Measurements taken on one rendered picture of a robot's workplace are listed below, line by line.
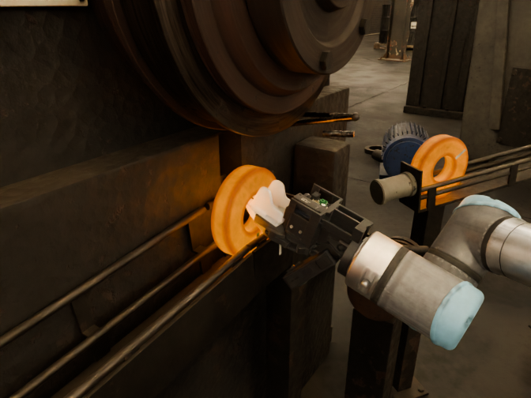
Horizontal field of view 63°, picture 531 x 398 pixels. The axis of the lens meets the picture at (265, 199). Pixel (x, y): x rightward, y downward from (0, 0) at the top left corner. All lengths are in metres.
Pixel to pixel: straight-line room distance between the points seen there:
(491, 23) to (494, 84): 0.39
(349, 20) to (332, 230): 0.30
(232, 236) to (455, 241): 0.34
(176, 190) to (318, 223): 0.22
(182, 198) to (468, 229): 0.44
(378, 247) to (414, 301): 0.08
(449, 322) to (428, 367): 0.98
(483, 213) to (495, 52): 2.62
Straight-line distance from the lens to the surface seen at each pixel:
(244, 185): 0.68
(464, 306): 0.61
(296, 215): 0.63
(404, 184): 1.04
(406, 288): 0.60
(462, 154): 1.14
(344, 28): 0.67
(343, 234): 0.63
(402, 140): 2.75
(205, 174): 0.71
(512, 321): 1.89
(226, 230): 0.67
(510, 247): 0.69
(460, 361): 1.64
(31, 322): 0.58
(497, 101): 3.33
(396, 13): 9.58
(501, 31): 3.30
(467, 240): 0.73
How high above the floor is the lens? 1.06
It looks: 24 degrees down
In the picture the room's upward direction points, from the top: straight up
